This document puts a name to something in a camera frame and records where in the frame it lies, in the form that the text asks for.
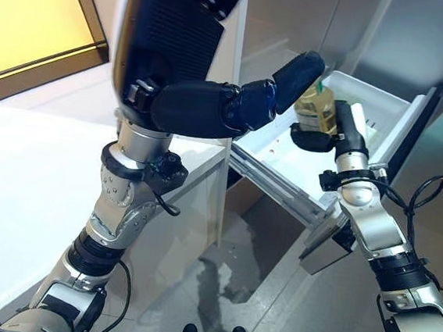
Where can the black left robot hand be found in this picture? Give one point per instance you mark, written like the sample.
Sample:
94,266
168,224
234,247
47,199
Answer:
169,51

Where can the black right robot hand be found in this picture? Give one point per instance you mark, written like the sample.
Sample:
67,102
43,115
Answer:
349,139

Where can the yellow juice bottle white cap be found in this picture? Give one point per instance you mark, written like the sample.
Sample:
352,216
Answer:
317,112

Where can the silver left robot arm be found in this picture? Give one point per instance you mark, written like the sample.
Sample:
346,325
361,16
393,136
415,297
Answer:
120,203

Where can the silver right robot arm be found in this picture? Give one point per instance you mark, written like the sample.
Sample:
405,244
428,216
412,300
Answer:
380,228

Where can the white fridge drawer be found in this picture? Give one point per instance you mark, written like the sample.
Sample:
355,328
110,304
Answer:
284,168

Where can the stainless steel fridge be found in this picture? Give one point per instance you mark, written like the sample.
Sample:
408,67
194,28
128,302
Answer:
290,23

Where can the white counter cabinet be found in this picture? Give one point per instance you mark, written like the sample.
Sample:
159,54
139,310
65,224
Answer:
28,179

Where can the black right robot foot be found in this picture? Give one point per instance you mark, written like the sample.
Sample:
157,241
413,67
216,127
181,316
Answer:
239,330

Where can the black robot foot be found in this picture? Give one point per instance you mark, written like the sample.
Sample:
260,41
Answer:
190,329
239,330

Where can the black left robot foot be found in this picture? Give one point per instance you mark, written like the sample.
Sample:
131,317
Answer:
190,329

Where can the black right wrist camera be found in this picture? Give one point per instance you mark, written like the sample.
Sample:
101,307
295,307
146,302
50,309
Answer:
329,180

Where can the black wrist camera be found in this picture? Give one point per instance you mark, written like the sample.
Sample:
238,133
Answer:
168,172
329,180

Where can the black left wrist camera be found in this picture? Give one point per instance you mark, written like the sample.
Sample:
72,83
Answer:
168,172

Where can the amber window dark frame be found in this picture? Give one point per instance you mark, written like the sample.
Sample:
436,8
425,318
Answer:
31,18

